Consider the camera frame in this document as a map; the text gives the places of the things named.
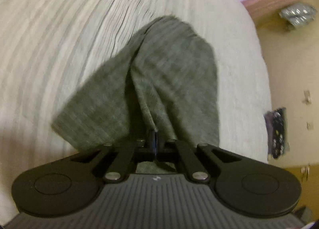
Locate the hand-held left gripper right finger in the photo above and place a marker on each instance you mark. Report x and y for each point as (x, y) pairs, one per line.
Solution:
(157, 144)

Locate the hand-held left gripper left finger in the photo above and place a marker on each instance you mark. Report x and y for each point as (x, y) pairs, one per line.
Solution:
(150, 144)

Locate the grey striped shirt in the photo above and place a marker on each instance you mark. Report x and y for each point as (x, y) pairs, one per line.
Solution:
(174, 69)

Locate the grey striped bed cover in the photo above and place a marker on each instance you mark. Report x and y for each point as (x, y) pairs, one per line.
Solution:
(62, 32)

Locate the wooden door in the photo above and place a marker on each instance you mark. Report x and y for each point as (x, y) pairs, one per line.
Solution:
(294, 189)

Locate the white charger plug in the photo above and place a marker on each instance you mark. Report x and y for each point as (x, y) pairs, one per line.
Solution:
(307, 100)

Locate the grey shiny bundle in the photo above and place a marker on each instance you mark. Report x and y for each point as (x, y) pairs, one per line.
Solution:
(296, 15)

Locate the white wall switch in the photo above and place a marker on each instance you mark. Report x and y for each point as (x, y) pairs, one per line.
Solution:
(309, 125)

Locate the white wall socket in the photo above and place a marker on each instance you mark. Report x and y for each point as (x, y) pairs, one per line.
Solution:
(307, 94)

